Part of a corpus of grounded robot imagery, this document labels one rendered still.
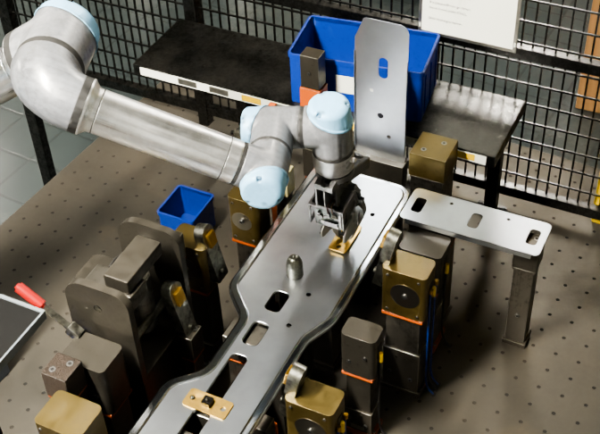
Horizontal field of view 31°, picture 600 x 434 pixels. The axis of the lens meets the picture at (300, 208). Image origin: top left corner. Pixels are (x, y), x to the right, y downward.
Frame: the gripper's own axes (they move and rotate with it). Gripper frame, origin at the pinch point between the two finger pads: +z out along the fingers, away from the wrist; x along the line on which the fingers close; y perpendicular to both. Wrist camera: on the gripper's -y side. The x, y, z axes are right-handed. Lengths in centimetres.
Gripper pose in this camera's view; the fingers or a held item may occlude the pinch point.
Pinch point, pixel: (345, 230)
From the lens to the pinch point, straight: 210.7
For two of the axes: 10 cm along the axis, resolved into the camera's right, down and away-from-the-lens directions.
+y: -4.3, 6.9, -5.8
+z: 0.8, 6.7, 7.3
